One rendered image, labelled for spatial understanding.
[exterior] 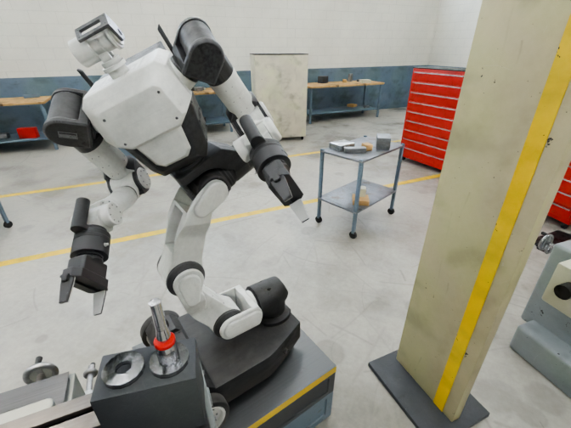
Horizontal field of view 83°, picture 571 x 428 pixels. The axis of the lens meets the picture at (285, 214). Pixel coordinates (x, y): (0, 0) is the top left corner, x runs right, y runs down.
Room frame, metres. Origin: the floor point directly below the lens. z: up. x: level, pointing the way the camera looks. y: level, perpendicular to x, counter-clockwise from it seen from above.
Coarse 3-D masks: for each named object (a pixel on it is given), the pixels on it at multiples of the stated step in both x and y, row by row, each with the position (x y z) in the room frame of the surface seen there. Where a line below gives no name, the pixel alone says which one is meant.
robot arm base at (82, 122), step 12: (48, 120) 0.87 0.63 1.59; (60, 120) 0.87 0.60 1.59; (72, 120) 0.88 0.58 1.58; (84, 120) 0.90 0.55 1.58; (48, 132) 0.87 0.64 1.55; (60, 132) 0.88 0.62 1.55; (72, 132) 0.89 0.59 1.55; (84, 132) 0.90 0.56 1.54; (60, 144) 0.90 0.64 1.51; (72, 144) 0.90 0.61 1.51; (84, 144) 0.91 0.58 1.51
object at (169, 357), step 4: (176, 344) 0.51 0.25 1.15; (172, 348) 0.50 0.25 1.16; (176, 348) 0.51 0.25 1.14; (156, 352) 0.49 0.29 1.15; (160, 352) 0.49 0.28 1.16; (164, 352) 0.49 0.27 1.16; (168, 352) 0.49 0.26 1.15; (172, 352) 0.50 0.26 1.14; (176, 352) 0.50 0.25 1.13; (160, 356) 0.49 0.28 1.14; (164, 356) 0.49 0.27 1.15; (168, 356) 0.49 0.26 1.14; (172, 356) 0.49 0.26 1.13; (176, 356) 0.50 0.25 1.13; (160, 360) 0.49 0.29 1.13; (164, 360) 0.49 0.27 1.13; (168, 360) 0.49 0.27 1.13; (172, 360) 0.49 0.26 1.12; (176, 360) 0.50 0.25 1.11; (164, 364) 0.49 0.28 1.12; (168, 364) 0.49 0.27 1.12
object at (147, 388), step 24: (120, 360) 0.50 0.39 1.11; (144, 360) 0.51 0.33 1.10; (192, 360) 0.51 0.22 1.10; (96, 384) 0.45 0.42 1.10; (120, 384) 0.44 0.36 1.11; (144, 384) 0.45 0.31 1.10; (168, 384) 0.45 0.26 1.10; (192, 384) 0.46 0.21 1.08; (96, 408) 0.41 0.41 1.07; (120, 408) 0.42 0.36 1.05; (144, 408) 0.43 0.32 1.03; (168, 408) 0.45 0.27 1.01; (192, 408) 0.46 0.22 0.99
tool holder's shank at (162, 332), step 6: (150, 300) 0.51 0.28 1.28; (156, 300) 0.51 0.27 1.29; (150, 306) 0.50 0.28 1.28; (156, 306) 0.50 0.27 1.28; (156, 312) 0.50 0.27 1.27; (162, 312) 0.51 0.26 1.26; (156, 318) 0.50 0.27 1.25; (162, 318) 0.50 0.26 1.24; (156, 324) 0.50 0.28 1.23; (162, 324) 0.50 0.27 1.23; (156, 330) 0.50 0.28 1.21; (162, 330) 0.50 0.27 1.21; (168, 330) 0.51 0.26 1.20; (156, 336) 0.50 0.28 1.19; (162, 336) 0.50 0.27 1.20; (168, 336) 0.50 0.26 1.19; (162, 342) 0.50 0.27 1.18
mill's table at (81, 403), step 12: (204, 372) 0.64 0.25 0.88; (204, 384) 0.58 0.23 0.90; (84, 396) 0.54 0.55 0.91; (48, 408) 0.51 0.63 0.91; (60, 408) 0.51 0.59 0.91; (72, 408) 0.51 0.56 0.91; (84, 408) 0.51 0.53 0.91; (12, 420) 0.48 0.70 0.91; (24, 420) 0.48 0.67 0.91; (36, 420) 0.48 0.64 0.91; (48, 420) 0.48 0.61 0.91; (60, 420) 0.49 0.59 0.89; (72, 420) 0.48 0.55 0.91; (84, 420) 0.48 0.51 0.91; (96, 420) 0.48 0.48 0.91; (216, 420) 0.50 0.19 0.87
